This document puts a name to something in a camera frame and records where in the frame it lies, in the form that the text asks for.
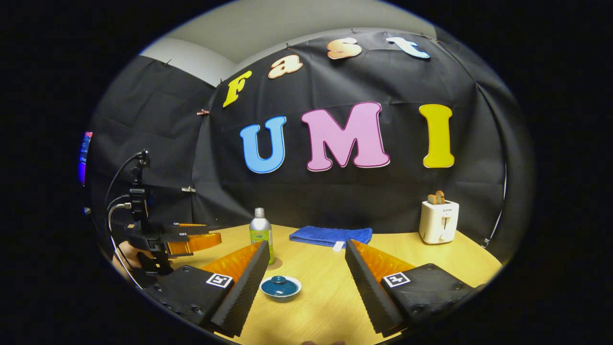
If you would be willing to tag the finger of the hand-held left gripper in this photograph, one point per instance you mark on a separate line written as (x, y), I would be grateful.
(179, 230)
(196, 243)

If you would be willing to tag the silver green water bottle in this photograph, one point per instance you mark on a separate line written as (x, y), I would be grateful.
(260, 225)

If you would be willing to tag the computer monitor screen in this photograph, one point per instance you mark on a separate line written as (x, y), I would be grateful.
(85, 158)

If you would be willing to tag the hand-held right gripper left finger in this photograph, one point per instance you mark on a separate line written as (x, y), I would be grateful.
(244, 292)

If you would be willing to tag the brown toast slice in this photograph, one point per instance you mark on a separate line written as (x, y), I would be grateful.
(440, 196)
(432, 199)

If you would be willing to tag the white toaster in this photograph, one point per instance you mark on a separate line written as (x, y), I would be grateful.
(438, 223)

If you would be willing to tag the black backdrop cloth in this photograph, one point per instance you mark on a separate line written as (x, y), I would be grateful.
(397, 81)

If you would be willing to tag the blue folded towel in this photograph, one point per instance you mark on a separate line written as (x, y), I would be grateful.
(330, 235)

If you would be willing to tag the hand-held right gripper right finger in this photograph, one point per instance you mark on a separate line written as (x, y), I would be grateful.
(371, 292)

